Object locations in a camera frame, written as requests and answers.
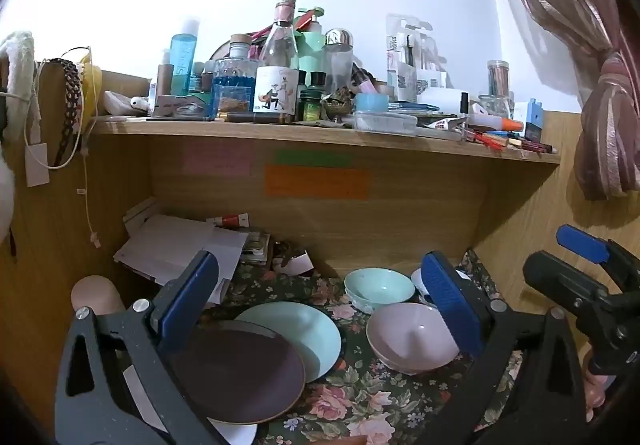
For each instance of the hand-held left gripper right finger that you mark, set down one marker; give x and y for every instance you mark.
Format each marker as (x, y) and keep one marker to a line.
(450, 305)

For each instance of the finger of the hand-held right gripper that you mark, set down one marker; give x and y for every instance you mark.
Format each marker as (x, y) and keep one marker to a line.
(582, 242)
(565, 280)

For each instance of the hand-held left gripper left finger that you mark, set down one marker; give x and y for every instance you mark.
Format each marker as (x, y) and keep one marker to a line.
(186, 305)

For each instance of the white patterned bowl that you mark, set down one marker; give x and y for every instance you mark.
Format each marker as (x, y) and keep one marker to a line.
(419, 282)

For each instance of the pink bowl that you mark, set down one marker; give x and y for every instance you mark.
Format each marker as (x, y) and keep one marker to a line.
(400, 335)

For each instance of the mint green bowl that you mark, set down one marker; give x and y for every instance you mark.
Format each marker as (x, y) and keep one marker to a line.
(380, 285)

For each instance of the dark brown plate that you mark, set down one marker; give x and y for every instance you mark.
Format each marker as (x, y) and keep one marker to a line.
(240, 370)

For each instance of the mint green plate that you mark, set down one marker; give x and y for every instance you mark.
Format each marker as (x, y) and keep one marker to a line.
(305, 330)

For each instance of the person's right hand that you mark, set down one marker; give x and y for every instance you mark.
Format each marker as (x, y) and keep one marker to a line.
(596, 395)

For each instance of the pile of white papers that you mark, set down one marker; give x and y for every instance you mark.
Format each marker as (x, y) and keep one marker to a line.
(170, 245)

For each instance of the stack of photo cards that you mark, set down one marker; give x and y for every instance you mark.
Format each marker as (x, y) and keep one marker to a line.
(256, 249)

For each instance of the pink mug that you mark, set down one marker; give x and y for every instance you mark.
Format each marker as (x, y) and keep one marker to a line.
(95, 295)

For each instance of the red and white tube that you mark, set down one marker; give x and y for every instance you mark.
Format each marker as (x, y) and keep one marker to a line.
(229, 220)

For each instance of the small pink paper box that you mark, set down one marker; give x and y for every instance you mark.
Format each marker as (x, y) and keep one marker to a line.
(296, 265)

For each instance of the floral tablecloth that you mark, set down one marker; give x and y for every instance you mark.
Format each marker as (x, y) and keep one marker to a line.
(370, 405)

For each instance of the pile of pens and lipsticks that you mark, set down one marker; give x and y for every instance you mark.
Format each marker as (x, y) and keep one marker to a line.
(505, 140)

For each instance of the blue and white box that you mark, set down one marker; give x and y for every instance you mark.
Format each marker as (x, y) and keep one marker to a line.
(529, 120)

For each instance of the orange capped glue stick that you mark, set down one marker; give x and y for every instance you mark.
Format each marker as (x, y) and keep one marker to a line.
(497, 123)

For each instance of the pink sticky note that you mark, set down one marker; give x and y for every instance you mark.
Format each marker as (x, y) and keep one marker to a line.
(216, 160)

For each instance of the empty glass jar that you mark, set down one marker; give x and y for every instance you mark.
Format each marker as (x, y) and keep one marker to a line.
(495, 106)

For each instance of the orange sticky note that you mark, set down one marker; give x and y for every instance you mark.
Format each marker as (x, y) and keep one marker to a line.
(317, 181)

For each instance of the clear jar of metallic sticks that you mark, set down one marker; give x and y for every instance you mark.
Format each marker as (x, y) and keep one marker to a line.
(498, 77)

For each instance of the clear plastic container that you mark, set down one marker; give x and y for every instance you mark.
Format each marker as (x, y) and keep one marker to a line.
(385, 122)

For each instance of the green sticky note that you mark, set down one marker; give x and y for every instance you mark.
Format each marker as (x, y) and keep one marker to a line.
(312, 158)

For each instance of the gold and black tube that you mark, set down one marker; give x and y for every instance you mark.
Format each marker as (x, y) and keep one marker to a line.
(255, 118)

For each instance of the silver foil packaging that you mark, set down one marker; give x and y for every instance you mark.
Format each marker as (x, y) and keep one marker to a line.
(182, 105)

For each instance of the white cosmetic tube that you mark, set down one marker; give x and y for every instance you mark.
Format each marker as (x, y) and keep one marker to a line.
(440, 100)

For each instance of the blue round jar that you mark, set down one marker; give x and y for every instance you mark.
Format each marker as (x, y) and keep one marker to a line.
(372, 102)

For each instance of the white cardboard box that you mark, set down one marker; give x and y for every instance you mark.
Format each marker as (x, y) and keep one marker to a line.
(431, 80)

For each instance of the brown tube bottle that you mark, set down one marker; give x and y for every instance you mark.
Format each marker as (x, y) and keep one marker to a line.
(165, 82)

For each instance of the square blue liquid glass bottle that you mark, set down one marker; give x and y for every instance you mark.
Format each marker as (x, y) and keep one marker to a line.
(234, 85)

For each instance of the gold ornate dish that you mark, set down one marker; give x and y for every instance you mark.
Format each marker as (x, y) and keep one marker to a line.
(336, 107)

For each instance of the black patterned headband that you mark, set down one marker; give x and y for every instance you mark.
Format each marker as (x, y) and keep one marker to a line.
(72, 95)

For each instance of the yellow headband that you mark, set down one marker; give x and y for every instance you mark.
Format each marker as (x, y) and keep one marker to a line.
(92, 85)

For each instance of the dark green small bottle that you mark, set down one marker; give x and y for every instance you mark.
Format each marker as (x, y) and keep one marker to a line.
(311, 100)

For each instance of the blue toner bottle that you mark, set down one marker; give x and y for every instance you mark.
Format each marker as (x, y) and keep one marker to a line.
(184, 60)

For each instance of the clear illustrated label glass bottle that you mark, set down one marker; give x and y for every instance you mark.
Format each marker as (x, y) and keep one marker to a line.
(276, 75)

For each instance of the interdental brush package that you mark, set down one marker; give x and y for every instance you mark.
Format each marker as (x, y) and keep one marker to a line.
(406, 50)

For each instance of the clear bottle with silver cap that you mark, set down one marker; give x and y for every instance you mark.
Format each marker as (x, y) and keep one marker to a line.
(339, 60)

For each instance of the white fluffy headband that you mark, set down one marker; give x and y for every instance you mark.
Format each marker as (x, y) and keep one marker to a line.
(20, 75)

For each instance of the mint green pump bottle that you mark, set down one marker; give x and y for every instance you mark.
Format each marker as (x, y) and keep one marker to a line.
(312, 50)

